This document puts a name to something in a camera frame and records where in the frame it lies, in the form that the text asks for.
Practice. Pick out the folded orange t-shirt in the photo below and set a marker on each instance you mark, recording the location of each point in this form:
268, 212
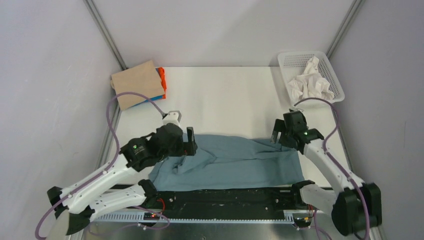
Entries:
161, 72

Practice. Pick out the white plastic basket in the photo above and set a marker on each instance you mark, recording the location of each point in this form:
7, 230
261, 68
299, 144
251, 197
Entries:
293, 63

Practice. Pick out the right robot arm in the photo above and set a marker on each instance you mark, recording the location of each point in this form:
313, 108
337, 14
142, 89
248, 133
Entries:
334, 179

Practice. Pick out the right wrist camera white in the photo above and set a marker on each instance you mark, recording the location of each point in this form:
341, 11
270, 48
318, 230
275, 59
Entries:
295, 109

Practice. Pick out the folded blue t-shirt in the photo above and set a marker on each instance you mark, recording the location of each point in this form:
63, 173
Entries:
160, 97

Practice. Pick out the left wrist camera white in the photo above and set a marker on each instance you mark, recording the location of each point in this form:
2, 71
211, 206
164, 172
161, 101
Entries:
172, 117

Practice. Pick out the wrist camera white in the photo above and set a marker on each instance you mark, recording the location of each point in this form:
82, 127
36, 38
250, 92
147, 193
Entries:
172, 117
295, 109

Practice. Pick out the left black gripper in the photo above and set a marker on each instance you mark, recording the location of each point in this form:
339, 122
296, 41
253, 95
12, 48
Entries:
187, 148

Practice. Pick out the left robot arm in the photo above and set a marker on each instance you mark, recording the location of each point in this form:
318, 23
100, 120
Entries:
88, 199

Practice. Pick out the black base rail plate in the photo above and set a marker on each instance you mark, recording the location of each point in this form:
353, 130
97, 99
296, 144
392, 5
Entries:
267, 203

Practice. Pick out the grey-blue t-shirt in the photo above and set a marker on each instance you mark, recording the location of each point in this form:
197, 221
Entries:
229, 162

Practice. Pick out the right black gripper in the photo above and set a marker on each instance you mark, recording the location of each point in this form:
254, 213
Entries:
280, 126

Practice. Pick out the folded tan t-shirt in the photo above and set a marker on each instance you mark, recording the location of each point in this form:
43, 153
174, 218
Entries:
142, 79

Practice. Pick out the aluminium frame rail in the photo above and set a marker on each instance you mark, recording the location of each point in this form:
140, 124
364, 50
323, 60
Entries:
150, 217

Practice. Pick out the crumpled white t-shirt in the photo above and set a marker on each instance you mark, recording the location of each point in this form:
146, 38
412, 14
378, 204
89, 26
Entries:
310, 84

